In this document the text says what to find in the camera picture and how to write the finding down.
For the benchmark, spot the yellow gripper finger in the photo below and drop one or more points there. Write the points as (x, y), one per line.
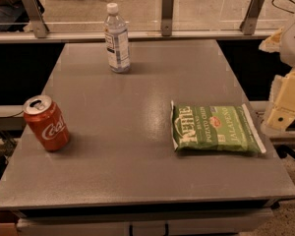
(280, 111)
(272, 43)

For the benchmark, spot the clear blue plastic water bottle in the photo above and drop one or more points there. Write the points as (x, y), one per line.
(116, 39)

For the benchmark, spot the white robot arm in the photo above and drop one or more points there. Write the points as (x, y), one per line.
(287, 49)

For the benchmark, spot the green jalapeno chip bag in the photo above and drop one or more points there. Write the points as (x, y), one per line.
(216, 128)

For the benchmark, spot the red coca-cola can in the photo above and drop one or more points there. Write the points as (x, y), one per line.
(45, 119)

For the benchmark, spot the cardboard box corner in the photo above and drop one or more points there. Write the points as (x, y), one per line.
(8, 223)

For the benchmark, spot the right metal glass bracket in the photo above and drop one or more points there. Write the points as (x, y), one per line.
(249, 23)

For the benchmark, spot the metal glass bracket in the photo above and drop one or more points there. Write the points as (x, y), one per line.
(39, 27)
(166, 17)
(249, 23)

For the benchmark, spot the middle metal glass bracket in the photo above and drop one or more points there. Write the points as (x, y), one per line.
(166, 17)

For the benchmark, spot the left metal glass bracket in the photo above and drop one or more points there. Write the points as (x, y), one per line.
(39, 27)

